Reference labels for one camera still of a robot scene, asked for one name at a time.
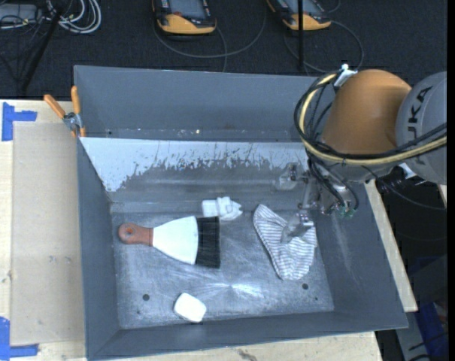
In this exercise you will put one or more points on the white rounded block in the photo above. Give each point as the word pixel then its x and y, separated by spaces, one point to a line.
pixel 190 307

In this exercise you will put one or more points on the pale cardboard board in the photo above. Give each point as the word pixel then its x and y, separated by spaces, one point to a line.
pixel 43 239

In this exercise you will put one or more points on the grey metal bin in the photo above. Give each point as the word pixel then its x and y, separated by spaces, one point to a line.
pixel 219 295

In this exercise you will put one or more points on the white striped cloth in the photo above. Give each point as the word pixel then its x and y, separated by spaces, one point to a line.
pixel 291 259

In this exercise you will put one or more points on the white plastic toy figure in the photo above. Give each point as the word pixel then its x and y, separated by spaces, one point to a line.
pixel 221 208

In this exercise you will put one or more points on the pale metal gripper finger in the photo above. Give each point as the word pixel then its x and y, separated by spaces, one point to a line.
pixel 289 177
pixel 297 228

